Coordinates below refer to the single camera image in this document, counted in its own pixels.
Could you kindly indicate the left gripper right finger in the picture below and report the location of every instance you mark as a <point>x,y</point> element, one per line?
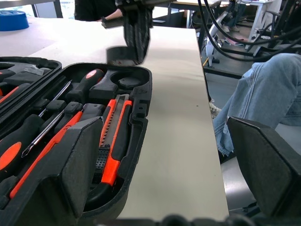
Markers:
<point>268,160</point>

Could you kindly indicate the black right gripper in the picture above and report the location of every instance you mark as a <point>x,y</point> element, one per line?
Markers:
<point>134,5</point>

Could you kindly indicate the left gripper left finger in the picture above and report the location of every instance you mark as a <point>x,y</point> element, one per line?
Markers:
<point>70,164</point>

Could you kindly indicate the black electrical tape roll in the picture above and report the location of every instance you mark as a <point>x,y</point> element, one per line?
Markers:
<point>117,54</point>

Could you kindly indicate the orange black utility knife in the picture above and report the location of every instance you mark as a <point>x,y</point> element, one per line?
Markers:
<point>117,131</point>

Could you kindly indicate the black tool case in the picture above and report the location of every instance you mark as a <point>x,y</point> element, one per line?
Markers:
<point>138,94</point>

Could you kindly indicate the person in black shirt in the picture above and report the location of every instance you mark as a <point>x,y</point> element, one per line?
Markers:
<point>94,9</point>

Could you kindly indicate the person in blue jeans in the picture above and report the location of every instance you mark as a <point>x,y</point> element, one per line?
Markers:
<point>263,94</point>

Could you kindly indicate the blue tape roll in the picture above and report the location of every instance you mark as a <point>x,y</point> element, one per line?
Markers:
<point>13,21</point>

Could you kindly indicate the black office chair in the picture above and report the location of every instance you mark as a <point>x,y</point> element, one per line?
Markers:
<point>282,28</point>

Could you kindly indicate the white black stand frame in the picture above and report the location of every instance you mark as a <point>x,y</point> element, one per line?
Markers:
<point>217,26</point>

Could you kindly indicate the white desk frame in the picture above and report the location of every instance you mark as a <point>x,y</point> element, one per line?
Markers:
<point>257,14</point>

